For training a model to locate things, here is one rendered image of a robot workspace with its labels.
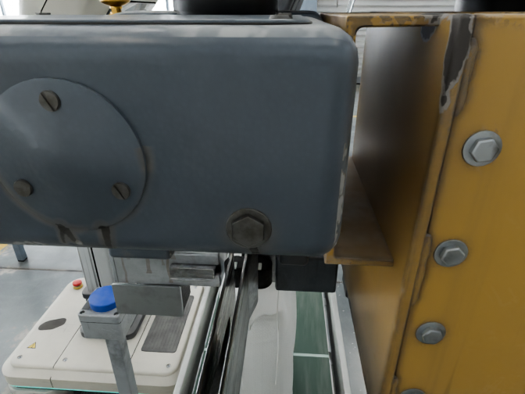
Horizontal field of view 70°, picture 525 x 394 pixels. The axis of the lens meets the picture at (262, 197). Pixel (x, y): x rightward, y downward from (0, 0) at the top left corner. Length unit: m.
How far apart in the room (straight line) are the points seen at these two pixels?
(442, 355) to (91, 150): 0.28
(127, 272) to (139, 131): 0.39
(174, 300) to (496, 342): 0.38
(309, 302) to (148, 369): 0.60
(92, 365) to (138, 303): 0.96
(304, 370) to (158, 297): 0.76
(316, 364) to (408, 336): 0.96
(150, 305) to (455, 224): 0.42
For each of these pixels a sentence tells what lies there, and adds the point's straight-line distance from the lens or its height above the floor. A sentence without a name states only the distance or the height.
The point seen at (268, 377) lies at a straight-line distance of 0.84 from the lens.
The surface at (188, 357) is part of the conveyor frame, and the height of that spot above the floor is 0.42.
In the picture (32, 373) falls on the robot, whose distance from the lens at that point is 1.60.
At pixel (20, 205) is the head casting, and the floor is 1.26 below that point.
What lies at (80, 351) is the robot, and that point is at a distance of 1.57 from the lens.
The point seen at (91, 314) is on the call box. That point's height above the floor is 0.84.
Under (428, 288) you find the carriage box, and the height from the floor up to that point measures 1.17.
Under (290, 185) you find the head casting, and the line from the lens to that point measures 0.16.
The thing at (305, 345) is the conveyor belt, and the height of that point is 0.38.
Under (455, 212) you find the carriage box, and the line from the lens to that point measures 0.26.
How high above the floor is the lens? 1.34
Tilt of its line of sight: 26 degrees down
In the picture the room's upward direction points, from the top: straight up
